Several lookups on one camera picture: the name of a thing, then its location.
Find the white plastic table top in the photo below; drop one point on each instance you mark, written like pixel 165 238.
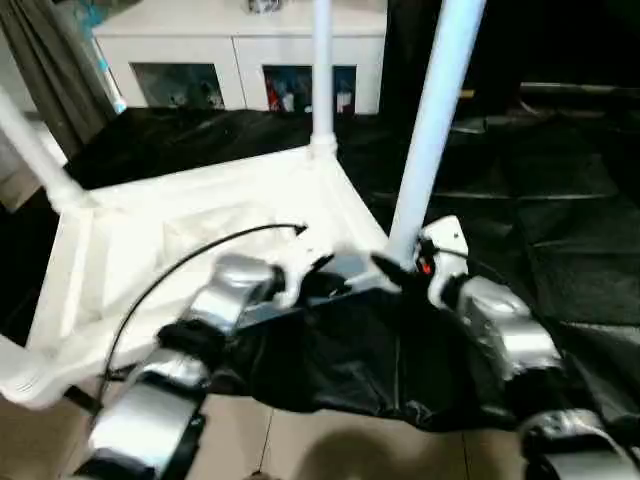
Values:
pixel 175 225

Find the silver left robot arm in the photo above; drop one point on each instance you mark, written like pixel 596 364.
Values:
pixel 220 300

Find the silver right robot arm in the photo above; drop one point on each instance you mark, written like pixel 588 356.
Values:
pixel 505 320

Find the black work surface mat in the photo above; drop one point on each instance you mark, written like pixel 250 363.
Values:
pixel 525 200

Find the red item in cabinet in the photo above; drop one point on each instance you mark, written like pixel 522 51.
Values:
pixel 273 95

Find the white glass door cabinet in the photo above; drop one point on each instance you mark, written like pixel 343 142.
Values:
pixel 200 45

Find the grey figurine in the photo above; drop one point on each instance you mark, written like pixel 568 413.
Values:
pixel 265 5

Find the white teal patterned roll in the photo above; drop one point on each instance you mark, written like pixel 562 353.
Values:
pixel 107 80

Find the grey curtain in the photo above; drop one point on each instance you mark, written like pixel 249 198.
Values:
pixel 50 70

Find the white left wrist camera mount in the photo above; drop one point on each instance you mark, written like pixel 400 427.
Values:
pixel 295 265

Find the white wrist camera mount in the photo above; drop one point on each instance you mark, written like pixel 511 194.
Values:
pixel 295 265
pixel 447 240

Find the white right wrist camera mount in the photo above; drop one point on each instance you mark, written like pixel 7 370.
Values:
pixel 447 240

